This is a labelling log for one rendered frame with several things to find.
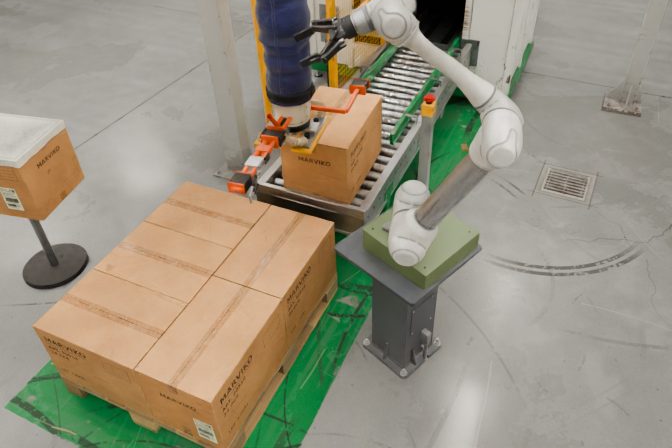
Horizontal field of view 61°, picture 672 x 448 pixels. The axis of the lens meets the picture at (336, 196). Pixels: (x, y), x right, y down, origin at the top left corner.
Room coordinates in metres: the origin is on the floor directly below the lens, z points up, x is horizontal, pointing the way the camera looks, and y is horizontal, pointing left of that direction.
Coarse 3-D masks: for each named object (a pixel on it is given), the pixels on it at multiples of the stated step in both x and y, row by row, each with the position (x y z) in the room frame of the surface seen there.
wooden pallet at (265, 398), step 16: (336, 272) 2.38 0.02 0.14; (336, 288) 2.36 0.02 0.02; (320, 304) 2.24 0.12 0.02; (304, 336) 2.02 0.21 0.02; (288, 352) 1.83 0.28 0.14; (288, 368) 1.81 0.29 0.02; (272, 384) 1.72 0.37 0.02; (112, 400) 1.59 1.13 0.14; (144, 416) 1.51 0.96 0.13; (256, 416) 1.55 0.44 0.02; (176, 432) 1.43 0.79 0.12; (240, 432) 1.41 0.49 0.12
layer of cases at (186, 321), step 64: (192, 192) 2.70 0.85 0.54; (128, 256) 2.18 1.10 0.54; (192, 256) 2.16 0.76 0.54; (256, 256) 2.14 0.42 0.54; (320, 256) 2.21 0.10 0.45; (64, 320) 1.77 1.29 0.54; (128, 320) 1.75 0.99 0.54; (192, 320) 1.73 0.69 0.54; (256, 320) 1.72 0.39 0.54; (128, 384) 1.52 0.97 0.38; (192, 384) 1.40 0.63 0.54; (256, 384) 1.57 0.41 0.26
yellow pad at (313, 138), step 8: (312, 120) 2.51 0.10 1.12; (320, 120) 2.50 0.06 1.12; (328, 120) 2.51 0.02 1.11; (320, 128) 2.43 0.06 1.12; (304, 136) 2.34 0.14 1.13; (312, 136) 2.36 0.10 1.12; (320, 136) 2.38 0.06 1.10; (312, 144) 2.30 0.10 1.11; (296, 152) 2.26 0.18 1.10; (304, 152) 2.25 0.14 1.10
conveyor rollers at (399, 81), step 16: (400, 48) 4.60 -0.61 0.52; (400, 64) 4.24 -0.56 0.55; (416, 64) 4.26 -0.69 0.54; (384, 80) 4.00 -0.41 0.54; (400, 80) 4.03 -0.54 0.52; (416, 80) 3.98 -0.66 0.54; (384, 96) 3.74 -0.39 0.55; (400, 96) 3.75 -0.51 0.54; (384, 112) 3.52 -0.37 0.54; (400, 112) 3.55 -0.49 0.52; (416, 112) 3.51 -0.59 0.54; (384, 128) 3.32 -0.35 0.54; (384, 144) 3.13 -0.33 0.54; (400, 144) 3.10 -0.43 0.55; (384, 160) 2.94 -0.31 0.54; (368, 176) 2.79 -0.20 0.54; (368, 192) 2.62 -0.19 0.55
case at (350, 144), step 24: (336, 96) 3.05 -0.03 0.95; (360, 96) 3.04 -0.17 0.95; (336, 120) 2.78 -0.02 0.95; (360, 120) 2.77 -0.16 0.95; (288, 144) 2.62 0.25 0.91; (336, 144) 2.54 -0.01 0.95; (360, 144) 2.68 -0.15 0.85; (288, 168) 2.63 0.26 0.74; (312, 168) 2.57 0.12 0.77; (336, 168) 2.51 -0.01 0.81; (360, 168) 2.68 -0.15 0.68; (312, 192) 2.57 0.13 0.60; (336, 192) 2.52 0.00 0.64
